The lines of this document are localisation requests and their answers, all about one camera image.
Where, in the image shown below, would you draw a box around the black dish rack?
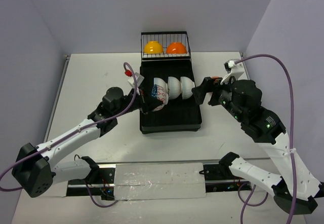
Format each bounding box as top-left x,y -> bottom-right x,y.
140,31 -> 202,134

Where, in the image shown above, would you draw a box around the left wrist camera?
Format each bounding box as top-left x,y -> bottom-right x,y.
125,69 -> 144,88

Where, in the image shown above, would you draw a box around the blue patterned bowl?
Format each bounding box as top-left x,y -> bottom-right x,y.
151,84 -> 169,111

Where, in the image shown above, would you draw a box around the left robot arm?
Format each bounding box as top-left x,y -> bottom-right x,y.
12,87 -> 163,198

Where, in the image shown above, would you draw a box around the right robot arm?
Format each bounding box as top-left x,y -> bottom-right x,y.
192,77 -> 323,215

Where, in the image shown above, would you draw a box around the white bowl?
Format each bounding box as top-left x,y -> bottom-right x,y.
153,78 -> 168,91
180,77 -> 195,100
168,77 -> 182,100

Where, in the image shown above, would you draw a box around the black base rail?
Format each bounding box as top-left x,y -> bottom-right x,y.
66,162 -> 250,201

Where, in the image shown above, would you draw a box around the white taped cover sheet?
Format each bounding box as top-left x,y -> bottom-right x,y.
114,163 -> 206,200

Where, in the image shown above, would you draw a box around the orange bowl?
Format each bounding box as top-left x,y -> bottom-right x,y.
166,42 -> 187,54

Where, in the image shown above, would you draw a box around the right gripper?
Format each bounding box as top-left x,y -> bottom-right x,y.
191,72 -> 245,121

